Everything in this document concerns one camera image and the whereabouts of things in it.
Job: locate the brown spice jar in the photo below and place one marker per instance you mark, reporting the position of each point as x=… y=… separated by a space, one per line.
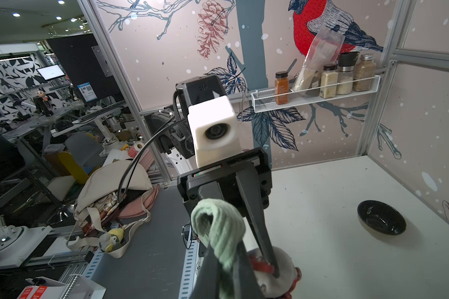
x=363 y=73

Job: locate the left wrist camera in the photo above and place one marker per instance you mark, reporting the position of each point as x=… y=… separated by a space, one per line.
x=214 y=128

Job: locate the orange spice jar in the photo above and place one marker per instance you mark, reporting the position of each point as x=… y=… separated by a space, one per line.
x=281 y=88

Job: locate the computer monitor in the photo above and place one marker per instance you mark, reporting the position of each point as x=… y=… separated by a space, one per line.
x=51 y=72

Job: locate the white robot stand outside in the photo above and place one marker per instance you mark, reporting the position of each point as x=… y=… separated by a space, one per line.
x=17 y=243

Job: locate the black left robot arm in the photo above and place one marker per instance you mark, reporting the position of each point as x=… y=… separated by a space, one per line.
x=172 y=121

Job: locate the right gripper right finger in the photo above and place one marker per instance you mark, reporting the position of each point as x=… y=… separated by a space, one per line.
x=244 y=280

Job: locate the yellow plush toy outside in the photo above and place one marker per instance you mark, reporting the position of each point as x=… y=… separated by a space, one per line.
x=110 y=240

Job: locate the pink pouch outside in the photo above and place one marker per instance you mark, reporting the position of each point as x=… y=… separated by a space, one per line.
x=141 y=205

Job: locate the green corduroy shoulder bag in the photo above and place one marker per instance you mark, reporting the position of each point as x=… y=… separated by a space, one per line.
x=219 y=225

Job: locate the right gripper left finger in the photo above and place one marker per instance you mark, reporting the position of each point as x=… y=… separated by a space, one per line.
x=208 y=281

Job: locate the white wire shelf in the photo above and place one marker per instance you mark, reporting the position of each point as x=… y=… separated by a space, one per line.
x=268 y=100

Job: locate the label roll dispenser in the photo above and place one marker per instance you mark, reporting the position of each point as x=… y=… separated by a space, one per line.
x=77 y=287

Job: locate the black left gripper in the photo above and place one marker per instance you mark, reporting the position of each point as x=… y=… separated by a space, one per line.
x=245 y=181

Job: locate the black bowl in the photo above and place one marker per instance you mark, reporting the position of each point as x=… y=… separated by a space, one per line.
x=381 y=217

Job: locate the black lid spice jar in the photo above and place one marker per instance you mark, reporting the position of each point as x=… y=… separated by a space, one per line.
x=345 y=68

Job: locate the beige bag outside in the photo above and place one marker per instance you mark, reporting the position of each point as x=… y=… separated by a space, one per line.
x=104 y=195

